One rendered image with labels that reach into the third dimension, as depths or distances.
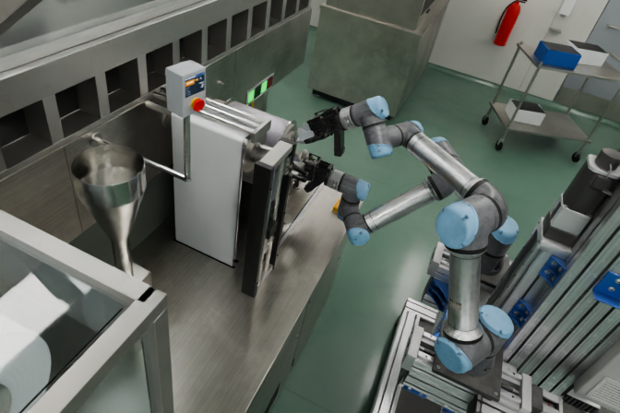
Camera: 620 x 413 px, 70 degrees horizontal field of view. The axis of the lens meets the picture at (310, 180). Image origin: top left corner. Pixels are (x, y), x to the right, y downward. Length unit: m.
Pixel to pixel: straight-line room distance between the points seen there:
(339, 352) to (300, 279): 1.00
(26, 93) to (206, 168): 0.52
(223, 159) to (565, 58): 3.64
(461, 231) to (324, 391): 1.41
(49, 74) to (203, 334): 0.83
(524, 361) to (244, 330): 1.03
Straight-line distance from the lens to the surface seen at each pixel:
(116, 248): 1.15
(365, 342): 2.61
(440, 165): 1.43
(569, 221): 1.56
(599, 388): 1.89
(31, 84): 1.13
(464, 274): 1.32
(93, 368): 0.62
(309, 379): 2.43
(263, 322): 1.48
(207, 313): 1.49
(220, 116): 1.34
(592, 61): 4.87
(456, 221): 1.23
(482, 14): 5.92
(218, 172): 1.36
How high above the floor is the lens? 2.13
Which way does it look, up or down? 38 degrees down
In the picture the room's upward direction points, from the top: 12 degrees clockwise
